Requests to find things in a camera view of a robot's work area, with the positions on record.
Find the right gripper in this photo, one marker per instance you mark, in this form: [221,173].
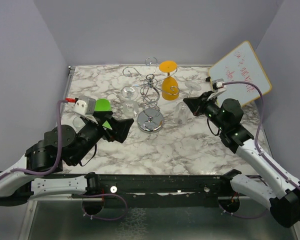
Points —
[197,104]

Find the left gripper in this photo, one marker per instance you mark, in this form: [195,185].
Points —
[120,128]

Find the clear wine glass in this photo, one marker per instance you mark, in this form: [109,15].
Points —
[182,112]
[78,123]
[130,106]

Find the orange plastic wine glass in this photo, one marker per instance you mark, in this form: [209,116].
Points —
[169,87]

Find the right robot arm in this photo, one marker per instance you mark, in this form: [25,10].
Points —
[281,194]

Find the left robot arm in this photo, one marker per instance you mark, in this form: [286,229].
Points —
[38,172]

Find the green plastic wine glass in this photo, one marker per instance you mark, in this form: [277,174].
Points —
[103,105]

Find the chrome wine glass rack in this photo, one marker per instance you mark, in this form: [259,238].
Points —
[150,120]

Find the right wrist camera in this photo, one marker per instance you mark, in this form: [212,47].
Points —
[217,88]

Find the whiteboard with yellow frame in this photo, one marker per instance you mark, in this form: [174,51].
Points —
[241,65]

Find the black front table rail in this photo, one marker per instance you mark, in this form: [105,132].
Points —
[117,191]

